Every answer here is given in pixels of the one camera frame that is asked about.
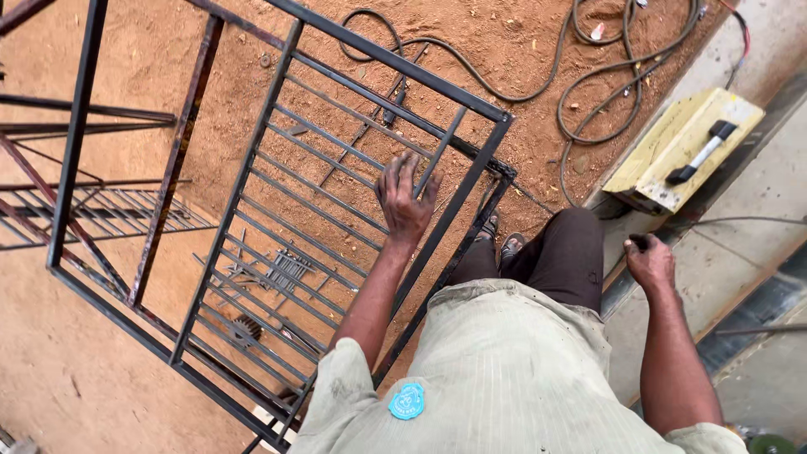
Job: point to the pile of short steel pieces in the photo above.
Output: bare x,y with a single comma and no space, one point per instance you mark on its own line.
285,268

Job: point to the person's right hand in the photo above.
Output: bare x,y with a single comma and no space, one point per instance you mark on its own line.
652,265

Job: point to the person's sandal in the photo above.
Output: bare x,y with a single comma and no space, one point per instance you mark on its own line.
488,227
510,244

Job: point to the person's left sandal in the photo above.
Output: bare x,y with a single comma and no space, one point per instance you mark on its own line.
488,227

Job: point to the rusty gear wheel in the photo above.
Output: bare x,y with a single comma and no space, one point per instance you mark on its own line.
244,329

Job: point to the short steel bar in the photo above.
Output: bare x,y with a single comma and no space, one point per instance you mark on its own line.
444,144

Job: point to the person's left hand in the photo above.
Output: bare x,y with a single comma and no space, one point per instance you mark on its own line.
405,208

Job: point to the black electrode holder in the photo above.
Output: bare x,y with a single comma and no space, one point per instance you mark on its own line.
394,107

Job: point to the green grinding disc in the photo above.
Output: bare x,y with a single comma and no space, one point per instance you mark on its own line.
770,445

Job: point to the person's right sandal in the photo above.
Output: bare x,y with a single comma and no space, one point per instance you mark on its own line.
510,244

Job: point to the large black steel grille frame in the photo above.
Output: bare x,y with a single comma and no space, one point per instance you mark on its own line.
302,208

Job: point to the white paper scrap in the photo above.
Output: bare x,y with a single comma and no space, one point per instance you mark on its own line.
597,31

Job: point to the pale striped shirt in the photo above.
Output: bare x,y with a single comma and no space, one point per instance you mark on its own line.
504,378

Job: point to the person's right fingers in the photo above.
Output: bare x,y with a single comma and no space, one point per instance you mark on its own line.
635,251

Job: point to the yellow welding machine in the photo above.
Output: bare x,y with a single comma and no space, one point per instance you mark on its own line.
684,148

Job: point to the thin steel rod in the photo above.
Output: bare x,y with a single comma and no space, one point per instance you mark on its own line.
763,329

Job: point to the rusty steel grille frame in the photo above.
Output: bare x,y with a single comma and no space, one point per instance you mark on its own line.
94,211

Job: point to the teal round badge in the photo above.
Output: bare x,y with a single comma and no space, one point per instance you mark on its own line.
406,402

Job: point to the dark brown trousers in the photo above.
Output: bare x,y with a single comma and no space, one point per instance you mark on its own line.
555,258

